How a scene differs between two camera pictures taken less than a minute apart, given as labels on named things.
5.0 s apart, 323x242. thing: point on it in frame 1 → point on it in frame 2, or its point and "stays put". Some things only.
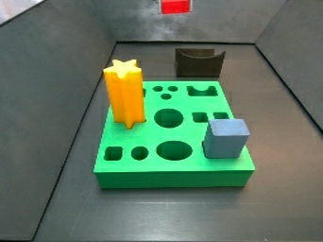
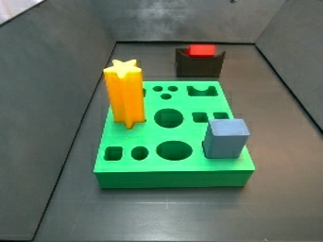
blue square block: [224, 140] stays put
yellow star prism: [124, 81] stays put
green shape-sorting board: [159, 153] stays put
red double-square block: [175, 7] → [200, 50]
